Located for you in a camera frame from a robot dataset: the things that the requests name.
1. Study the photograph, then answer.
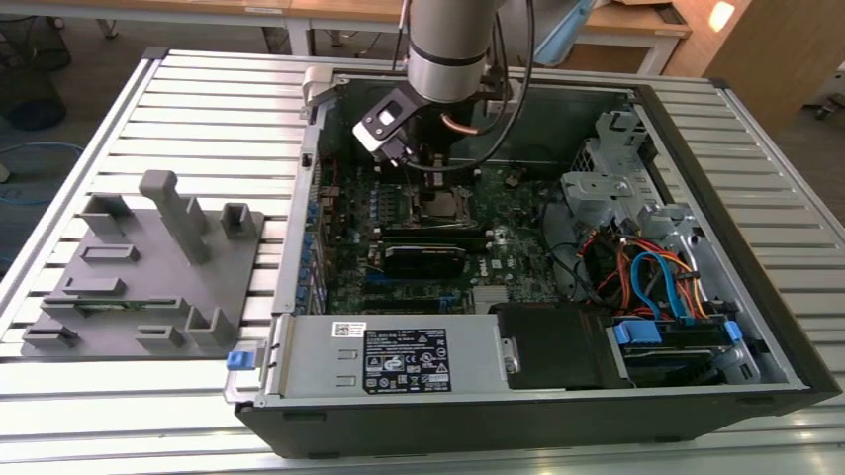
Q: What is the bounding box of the black plastic shroud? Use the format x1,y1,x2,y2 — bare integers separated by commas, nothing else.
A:
490,301,637,393

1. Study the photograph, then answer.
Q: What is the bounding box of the black camera cable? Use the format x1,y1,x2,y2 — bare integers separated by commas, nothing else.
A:
402,0,538,173

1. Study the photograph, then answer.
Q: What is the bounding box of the green motherboard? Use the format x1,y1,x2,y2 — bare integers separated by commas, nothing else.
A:
314,161,570,317

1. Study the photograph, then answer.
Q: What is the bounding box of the black PC case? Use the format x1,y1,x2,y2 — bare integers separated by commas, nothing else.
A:
222,65,841,461

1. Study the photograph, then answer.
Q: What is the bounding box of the CPU socket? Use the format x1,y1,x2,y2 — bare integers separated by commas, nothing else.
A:
406,183,485,232

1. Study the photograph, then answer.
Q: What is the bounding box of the green RAM stick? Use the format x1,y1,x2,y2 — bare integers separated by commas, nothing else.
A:
69,295,182,315

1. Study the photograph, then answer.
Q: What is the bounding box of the grey case latch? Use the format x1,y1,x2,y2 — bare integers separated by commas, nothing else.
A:
299,65,336,124

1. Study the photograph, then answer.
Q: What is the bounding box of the black bin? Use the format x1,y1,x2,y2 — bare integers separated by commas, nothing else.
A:
0,14,72,132

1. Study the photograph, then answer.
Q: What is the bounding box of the black RAM slot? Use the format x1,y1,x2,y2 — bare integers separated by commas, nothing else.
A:
380,230,494,238
379,167,479,176
380,225,487,233
379,236,495,243
379,172,479,183

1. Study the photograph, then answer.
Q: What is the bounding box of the graphics card with fan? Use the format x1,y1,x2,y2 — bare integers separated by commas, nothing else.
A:
380,243,471,279

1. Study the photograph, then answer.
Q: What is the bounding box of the blue disk carrier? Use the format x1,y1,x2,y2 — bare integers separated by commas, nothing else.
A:
610,318,742,347

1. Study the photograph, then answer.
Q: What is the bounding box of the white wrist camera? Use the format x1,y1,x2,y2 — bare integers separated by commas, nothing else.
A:
351,88,423,163

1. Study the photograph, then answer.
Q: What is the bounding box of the black hard disk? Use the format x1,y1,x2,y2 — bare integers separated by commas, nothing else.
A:
619,344,726,389

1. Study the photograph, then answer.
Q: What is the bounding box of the wooden desk white frame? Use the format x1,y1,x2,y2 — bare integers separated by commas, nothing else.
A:
290,0,693,76
0,0,311,56

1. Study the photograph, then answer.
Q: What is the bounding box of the metal socket cover frame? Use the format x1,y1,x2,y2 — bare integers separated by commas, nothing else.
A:
408,186,482,230

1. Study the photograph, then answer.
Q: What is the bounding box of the black rating label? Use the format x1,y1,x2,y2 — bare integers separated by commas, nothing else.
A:
362,327,451,396

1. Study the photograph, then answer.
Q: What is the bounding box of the grey parts rack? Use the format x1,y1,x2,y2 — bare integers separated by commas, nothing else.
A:
19,169,267,358

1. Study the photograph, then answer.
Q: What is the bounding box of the blue wire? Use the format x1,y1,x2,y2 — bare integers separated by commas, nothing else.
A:
629,250,695,327

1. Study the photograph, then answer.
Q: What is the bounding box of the wooden cabinet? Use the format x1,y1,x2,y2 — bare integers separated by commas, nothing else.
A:
678,0,845,136

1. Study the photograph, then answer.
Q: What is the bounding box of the silver power supply unit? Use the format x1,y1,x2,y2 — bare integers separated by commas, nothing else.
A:
254,313,515,403

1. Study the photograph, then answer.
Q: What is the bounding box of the silver metal drive cage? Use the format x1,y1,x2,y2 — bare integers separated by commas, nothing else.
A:
558,109,702,239

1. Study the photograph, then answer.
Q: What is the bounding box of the silver finned heatsink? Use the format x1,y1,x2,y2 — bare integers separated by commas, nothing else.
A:
473,285,515,305

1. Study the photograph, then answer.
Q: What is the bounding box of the black expansion slot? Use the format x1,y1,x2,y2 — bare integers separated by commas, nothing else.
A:
360,282,442,294
360,295,445,315

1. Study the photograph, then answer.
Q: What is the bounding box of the orange wire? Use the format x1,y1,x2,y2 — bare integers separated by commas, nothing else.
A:
617,238,722,321

